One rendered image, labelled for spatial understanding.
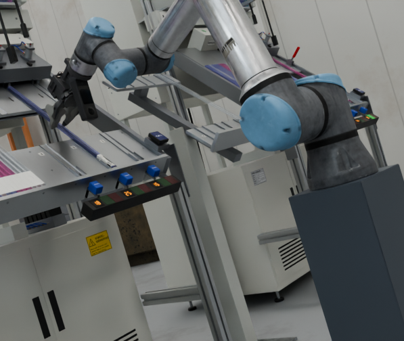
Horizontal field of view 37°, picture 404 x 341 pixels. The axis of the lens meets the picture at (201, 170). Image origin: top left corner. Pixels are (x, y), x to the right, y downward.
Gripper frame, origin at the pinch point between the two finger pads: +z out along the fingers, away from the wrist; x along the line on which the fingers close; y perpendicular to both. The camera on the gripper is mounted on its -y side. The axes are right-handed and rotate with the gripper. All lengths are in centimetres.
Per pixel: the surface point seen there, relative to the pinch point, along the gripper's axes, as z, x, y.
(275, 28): 63, -337, 117
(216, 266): 24, -41, -52
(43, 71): 3.8, -14.1, 27.3
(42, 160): -2.5, 15.5, -12.4
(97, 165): -4.4, 2.7, -19.8
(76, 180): -7.8, 15.8, -25.2
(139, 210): 223, -241, 82
